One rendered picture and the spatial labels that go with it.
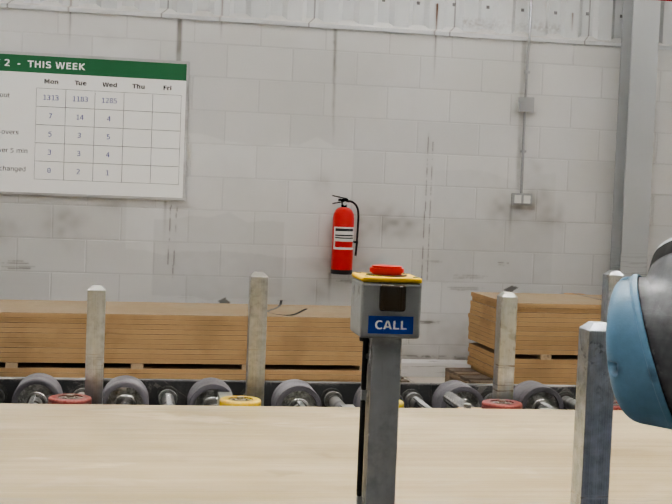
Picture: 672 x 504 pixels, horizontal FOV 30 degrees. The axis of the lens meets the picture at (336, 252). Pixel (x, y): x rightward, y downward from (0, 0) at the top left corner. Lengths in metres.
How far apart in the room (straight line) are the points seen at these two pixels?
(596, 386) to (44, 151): 7.21
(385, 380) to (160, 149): 7.15
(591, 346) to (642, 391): 0.55
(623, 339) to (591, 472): 0.59
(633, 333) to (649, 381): 0.04
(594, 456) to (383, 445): 0.26
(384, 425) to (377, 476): 0.06
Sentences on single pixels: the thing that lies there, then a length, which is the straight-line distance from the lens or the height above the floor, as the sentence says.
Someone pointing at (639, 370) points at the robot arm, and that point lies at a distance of 0.96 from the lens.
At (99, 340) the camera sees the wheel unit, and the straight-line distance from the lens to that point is 2.52.
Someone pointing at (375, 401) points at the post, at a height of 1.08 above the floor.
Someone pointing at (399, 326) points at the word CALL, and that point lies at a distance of 1.43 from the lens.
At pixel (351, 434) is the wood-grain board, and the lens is 2.16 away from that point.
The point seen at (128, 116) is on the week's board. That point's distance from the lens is 8.54.
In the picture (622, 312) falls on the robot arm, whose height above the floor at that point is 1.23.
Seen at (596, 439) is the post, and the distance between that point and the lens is 1.54.
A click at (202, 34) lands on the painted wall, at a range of 8.63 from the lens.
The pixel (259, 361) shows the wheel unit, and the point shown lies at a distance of 2.53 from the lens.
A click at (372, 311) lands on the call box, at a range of 1.42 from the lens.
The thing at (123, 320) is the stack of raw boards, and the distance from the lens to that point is 7.30.
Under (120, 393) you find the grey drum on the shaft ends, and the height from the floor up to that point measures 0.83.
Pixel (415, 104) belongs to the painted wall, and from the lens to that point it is 8.84.
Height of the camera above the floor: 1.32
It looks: 3 degrees down
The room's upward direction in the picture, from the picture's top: 2 degrees clockwise
